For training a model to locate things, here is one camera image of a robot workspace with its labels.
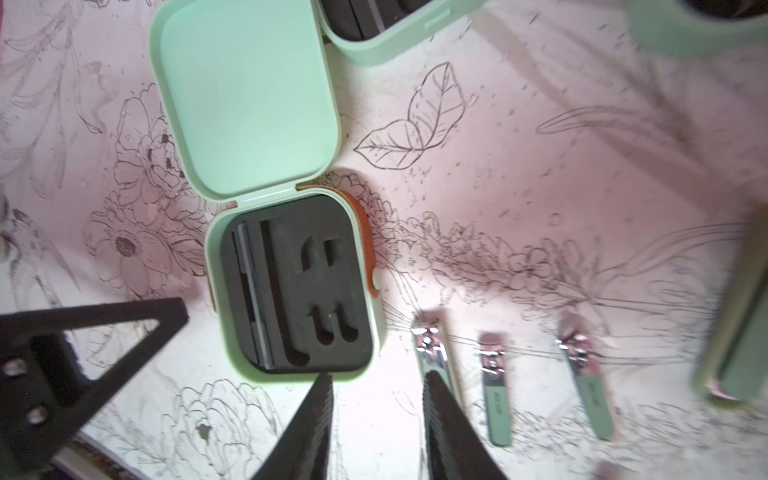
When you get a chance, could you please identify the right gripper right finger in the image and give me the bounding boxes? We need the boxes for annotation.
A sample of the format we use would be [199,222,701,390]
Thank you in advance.
[422,371,507,480]

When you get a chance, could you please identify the small silver nail clipper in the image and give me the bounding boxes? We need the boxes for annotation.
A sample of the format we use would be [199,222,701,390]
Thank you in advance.
[479,333,512,447]

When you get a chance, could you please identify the green nail clipper case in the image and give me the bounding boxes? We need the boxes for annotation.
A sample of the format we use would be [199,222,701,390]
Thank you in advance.
[148,1,383,383]

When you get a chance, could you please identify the back left green case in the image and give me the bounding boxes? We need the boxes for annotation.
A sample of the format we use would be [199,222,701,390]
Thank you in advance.
[315,0,483,66]

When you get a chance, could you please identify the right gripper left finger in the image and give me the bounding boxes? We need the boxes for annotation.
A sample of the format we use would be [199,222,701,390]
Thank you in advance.
[253,373,334,480]

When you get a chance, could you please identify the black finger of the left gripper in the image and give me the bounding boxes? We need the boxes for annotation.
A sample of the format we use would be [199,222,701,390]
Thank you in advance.
[1,297,189,474]

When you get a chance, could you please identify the large green nail clipper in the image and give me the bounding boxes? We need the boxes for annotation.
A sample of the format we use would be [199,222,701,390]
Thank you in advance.
[692,206,767,411]
[410,318,463,407]

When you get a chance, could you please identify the slanted small nail clipper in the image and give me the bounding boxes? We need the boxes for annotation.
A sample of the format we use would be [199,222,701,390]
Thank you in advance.
[557,327,615,440]

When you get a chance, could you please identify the back right green case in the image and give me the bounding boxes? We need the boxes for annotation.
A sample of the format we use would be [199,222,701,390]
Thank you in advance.
[626,1,767,58]

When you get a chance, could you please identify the nail file in case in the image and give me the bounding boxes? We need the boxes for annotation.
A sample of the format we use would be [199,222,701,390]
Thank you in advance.
[236,223,275,371]

